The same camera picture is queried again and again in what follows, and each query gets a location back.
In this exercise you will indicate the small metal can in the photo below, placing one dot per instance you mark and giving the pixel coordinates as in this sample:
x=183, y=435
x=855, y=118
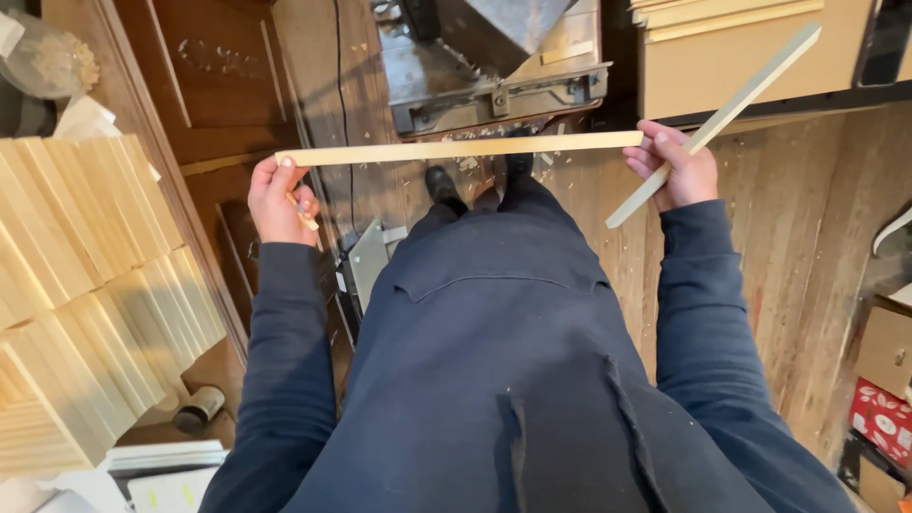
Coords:
x=199, y=410

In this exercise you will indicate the stack of light wooden boards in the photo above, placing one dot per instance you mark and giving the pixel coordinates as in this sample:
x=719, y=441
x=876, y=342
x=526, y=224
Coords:
x=85, y=285

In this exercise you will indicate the pale grey wooden strip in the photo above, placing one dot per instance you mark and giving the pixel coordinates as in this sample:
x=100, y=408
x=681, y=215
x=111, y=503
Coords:
x=748, y=89

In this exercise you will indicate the grey metal saw machine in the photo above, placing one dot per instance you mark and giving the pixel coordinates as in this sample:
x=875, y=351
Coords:
x=491, y=71

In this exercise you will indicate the white crumpled paper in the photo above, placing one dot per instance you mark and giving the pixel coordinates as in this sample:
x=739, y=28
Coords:
x=85, y=117

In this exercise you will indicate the red flower-patterned box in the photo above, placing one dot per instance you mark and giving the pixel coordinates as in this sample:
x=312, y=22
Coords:
x=882, y=420

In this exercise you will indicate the person's right hand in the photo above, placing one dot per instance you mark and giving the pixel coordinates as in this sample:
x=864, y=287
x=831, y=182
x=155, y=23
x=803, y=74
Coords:
x=684, y=178

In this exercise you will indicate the beige cabinet with wooden strips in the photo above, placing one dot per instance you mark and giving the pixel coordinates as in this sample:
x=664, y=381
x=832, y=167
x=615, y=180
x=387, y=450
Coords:
x=741, y=68

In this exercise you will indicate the person's right black shoe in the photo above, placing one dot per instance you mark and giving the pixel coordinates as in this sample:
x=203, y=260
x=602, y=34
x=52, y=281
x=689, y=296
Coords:
x=518, y=160

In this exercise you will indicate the clear bag of wooden dowels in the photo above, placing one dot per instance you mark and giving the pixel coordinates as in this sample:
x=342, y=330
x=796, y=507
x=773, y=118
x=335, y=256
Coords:
x=46, y=57

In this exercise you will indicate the person's left black shoe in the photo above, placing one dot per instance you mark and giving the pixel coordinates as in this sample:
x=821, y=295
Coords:
x=443, y=187

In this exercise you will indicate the grey metal foot pedal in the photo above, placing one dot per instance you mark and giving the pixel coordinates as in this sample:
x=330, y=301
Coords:
x=370, y=260

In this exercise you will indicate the long light wooden strip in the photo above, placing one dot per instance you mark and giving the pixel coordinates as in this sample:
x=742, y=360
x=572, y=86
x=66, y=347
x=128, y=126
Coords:
x=456, y=148

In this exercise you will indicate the brown panelled wooden door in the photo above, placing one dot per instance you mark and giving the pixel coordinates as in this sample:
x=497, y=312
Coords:
x=214, y=85

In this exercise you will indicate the pile of white papers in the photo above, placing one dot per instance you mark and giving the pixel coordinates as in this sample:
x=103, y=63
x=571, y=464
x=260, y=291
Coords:
x=167, y=474

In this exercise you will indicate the person's black shoe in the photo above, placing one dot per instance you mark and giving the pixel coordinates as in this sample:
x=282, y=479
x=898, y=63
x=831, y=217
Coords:
x=518, y=160
x=443, y=187

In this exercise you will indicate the person's dark blue sweatshirt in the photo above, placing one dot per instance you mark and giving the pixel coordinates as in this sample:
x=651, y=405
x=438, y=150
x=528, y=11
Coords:
x=491, y=370

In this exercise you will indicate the small wooden offcut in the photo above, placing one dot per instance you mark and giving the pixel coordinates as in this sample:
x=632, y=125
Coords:
x=305, y=217

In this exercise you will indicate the person's left hand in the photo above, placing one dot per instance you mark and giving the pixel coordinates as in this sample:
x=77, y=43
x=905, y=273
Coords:
x=274, y=206

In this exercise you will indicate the small brown cardboard box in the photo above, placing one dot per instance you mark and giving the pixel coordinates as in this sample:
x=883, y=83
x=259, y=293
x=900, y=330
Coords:
x=880, y=488

